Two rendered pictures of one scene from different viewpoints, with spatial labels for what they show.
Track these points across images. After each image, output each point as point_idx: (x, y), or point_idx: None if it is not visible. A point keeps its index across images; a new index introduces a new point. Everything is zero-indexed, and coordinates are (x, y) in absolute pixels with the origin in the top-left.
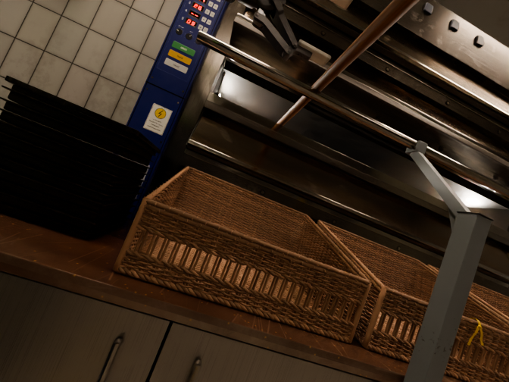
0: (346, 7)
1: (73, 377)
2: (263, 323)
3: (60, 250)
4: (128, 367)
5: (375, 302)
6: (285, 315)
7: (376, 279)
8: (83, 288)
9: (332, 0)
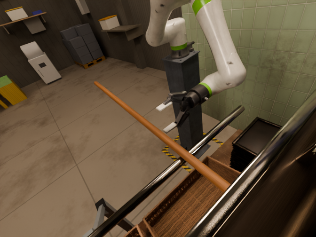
0: (159, 111)
1: None
2: (174, 195)
3: (219, 160)
4: None
5: (140, 228)
6: (171, 209)
7: (139, 229)
8: None
9: (166, 106)
